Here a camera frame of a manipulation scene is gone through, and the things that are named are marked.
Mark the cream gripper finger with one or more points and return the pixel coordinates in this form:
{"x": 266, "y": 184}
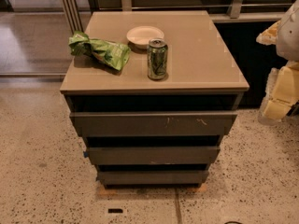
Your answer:
{"x": 281, "y": 92}
{"x": 269, "y": 35}

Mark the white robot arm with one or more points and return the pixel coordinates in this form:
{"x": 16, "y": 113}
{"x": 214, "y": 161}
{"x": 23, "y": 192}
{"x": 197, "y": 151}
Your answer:
{"x": 287, "y": 45}

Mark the grey middle drawer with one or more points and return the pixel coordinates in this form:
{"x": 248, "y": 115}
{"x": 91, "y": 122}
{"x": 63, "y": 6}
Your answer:
{"x": 151, "y": 155}

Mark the grey drawer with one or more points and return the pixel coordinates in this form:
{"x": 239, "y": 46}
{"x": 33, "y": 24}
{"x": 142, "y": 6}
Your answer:
{"x": 152, "y": 177}
{"x": 117, "y": 124}
{"x": 151, "y": 155}

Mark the grey drawer cabinet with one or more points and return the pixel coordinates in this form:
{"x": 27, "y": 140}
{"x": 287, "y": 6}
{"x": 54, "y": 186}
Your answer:
{"x": 201, "y": 76}

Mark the grey bottom drawer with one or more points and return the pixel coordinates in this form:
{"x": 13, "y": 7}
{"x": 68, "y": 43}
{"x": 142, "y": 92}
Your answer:
{"x": 152, "y": 177}

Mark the grey top drawer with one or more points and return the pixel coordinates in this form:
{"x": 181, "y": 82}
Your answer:
{"x": 117, "y": 124}

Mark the green soda can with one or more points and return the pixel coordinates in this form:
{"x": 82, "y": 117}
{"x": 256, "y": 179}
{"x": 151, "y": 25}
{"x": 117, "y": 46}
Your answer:
{"x": 157, "y": 58}

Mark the white bowl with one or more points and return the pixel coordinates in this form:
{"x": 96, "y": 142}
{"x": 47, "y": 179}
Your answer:
{"x": 141, "y": 35}

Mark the green chip bag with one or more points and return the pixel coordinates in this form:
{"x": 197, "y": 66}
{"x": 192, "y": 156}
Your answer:
{"x": 112, "y": 54}

